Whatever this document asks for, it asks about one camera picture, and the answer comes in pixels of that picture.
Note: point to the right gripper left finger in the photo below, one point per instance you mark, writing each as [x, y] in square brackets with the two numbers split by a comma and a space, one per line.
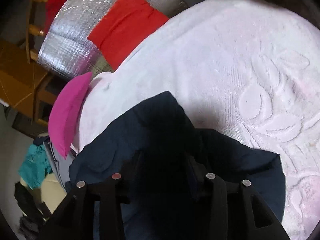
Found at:
[100, 204]

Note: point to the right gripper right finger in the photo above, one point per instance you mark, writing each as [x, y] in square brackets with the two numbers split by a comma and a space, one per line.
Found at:
[235, 210]

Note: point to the navy blue puffer jacket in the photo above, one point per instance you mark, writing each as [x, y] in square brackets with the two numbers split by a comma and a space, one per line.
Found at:
[165, 188]

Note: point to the grey garment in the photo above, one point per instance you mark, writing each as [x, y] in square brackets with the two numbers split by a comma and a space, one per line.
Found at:
[60, 165]

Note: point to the cream leather sofa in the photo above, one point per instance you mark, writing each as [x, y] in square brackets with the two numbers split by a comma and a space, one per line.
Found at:
[51, 193]

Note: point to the teal garment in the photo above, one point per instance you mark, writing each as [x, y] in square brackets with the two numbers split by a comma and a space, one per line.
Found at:
[35, 166]

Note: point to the magenta pillow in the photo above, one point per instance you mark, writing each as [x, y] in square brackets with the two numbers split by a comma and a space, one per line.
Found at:
[65, 112]

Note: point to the black garment on sofa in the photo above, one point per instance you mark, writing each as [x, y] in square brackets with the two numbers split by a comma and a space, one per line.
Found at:
[33, 208]

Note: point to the dark grey puffer jacket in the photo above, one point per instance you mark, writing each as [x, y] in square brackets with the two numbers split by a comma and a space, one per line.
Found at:
[28, 228]

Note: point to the orange wooden cabinet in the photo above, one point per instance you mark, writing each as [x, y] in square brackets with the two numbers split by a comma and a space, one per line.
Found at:
[24, 86]

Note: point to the white bed cover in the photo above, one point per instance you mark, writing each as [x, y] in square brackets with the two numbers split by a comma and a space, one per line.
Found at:
[243, 67]

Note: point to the silver foil insulation panel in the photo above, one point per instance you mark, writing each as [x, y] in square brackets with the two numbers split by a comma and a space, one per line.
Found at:
[66, 50]

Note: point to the wooden stair railing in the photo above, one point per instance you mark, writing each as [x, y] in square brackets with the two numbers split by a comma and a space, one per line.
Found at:
[32, 30]

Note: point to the red pillow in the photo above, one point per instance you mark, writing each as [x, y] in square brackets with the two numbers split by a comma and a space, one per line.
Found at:
[126, 24]

